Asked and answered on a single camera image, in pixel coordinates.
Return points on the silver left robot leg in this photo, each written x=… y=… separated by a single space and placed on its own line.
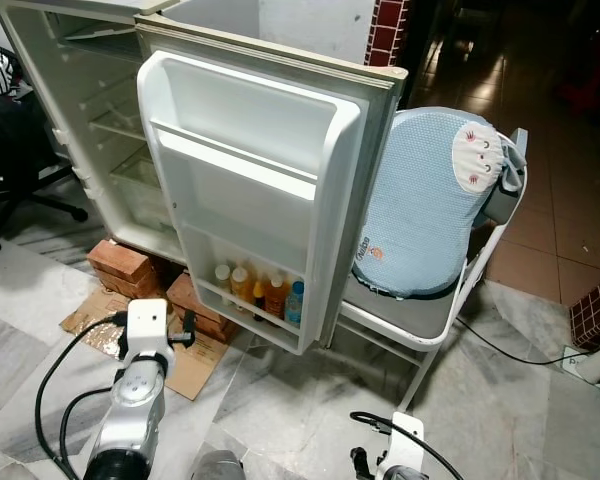
x=218 y=466

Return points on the translucent fridge crisper drawer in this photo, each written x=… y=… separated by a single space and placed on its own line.
x=140 y=190

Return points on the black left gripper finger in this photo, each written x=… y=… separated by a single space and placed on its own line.
x=190 y=325

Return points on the silver fridge door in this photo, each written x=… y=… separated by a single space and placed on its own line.
x=240 y=120

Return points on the black office chair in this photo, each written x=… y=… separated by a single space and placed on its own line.
x=10 y=140

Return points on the large amber bottle white cap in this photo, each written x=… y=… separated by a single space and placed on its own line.
x=275 y=295

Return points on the flattened brown cardboard carton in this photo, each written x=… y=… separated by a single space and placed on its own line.
x=190 y=370

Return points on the white metal chair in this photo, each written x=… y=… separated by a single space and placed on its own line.
x=400 y=310

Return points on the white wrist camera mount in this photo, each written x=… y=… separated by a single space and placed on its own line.
x=405 y=440
x=148 y=322

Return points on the small dark bottle yellow cap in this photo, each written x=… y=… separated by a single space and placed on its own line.
x=258 y=296

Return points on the orange juice bottle white cap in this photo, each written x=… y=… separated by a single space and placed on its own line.
x=241 y=285

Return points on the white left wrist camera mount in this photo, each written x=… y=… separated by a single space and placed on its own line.
x=148 y=322

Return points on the white milk bottle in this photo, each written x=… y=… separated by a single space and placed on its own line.
x=222 y=280

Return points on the water bottle blue cap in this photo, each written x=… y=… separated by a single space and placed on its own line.
x=294 y=305

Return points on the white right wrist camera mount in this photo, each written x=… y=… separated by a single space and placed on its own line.
x=405 y=440

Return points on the pale blue baby cushion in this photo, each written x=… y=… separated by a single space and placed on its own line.
x=410 y=200

